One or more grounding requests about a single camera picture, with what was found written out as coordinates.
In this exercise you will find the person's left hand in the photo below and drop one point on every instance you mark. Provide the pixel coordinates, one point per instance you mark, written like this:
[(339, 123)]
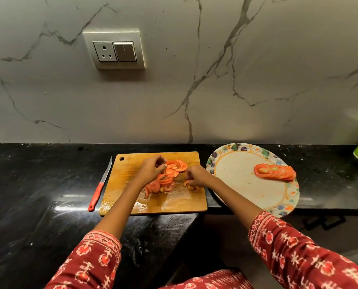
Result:
[(150, 171)]

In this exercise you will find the person's right hand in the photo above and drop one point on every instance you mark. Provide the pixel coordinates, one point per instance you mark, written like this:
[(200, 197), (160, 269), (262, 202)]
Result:
[(201, 177)]

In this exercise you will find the pile of tomato slices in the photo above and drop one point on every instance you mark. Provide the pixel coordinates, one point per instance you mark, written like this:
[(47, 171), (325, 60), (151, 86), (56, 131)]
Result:
[(155, 186)]

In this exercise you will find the floral rimmed plate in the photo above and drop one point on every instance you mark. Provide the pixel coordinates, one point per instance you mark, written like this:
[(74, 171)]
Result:
[(242, 183)]

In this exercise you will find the row of tomato slices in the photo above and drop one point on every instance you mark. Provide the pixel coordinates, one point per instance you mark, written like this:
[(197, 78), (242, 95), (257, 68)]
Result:
[(275, 172)]

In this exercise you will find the person's left forearm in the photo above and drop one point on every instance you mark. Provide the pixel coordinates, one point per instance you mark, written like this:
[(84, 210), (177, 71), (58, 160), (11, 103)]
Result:
[(118, 210)]

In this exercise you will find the person's right forearm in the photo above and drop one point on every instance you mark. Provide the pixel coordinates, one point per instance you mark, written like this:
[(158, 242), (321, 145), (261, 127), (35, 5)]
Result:
[(236, 201)]

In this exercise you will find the wooden cutting board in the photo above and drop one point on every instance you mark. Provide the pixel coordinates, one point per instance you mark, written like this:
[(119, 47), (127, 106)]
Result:
[(121, 177)]

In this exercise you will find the brown lower cabinet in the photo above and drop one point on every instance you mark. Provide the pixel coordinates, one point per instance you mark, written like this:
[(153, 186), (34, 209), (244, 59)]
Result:
[(227, 231)]

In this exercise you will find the red patterned tunic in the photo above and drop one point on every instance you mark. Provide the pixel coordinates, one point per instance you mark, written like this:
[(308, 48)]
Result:
[(215, 281)]

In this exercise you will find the red patterned left sleeve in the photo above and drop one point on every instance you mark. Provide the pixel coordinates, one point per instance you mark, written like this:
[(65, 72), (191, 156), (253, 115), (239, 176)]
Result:
[(85, 261)]

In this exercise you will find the red patterned sleeve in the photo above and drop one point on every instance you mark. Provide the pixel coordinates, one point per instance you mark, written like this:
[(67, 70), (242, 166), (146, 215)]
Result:
[(302, 255), (85, 261)]

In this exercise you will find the red patterned right sleeve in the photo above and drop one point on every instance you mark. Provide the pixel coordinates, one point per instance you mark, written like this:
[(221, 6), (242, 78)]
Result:
[(302, 255)]

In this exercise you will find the wall socket and switch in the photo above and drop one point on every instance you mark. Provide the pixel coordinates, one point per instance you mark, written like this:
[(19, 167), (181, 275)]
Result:
[(114, 50)]

